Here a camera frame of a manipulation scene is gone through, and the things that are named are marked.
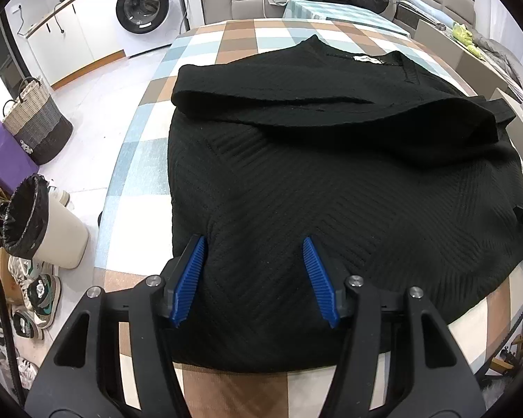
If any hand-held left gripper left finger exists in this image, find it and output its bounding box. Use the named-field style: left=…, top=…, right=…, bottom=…
left=24, top=234, right=210, bottom=418

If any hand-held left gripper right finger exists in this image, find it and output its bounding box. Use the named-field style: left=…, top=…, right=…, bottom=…
left=302, top=235, right=489, bottom=418

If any black knit sweater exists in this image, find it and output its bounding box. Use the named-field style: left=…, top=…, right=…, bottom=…
left=168, top=34, right=523, bottom=373

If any brown blue checkered tablecloth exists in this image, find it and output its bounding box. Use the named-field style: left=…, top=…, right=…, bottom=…
left=93, top=17, right=523, bottom=418

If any white bin with black bag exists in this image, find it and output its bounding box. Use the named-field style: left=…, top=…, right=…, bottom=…
left=1, top=174, right=90, bottom=271

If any white green sneaker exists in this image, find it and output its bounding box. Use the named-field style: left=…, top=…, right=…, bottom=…
left=24, top=273, right=62, bottom=329

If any grey bed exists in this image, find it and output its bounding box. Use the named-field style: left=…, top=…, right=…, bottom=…
left=384, top=0, right=523, bottom=96

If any yellow green cloth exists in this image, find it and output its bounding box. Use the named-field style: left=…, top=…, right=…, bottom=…
left=451, top=24, right=484, bottom=57

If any cardboard box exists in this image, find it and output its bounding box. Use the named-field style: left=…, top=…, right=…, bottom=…
left=394, top=0, right=484, bottom=92

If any woven laundry basket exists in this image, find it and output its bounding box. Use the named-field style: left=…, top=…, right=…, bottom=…
left=2, top=76, right=74, bottom=166

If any purple bag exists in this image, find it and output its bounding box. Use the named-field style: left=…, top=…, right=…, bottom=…
left=0, top=111, right=40, bottom=186

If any small table blue checkered cloth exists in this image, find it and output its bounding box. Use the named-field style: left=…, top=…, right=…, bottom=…
left=283, top=0, right=412, bottom=38

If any white kitchen base cabinet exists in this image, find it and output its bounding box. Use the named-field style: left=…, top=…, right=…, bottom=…
left=26, top=0, right=127, bottom=90

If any white washing machine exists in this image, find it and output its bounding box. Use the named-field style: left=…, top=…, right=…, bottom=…
left=102, top=0, right=188, bottom=59

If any dark door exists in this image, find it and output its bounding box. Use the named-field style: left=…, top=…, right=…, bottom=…
left=0, top=13, right=27, bottom=96

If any black cable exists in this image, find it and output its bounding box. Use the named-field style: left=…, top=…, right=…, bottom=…
left=475, top=279, right=523, bottom=375
left=0, top=239, right=27, bottom=405

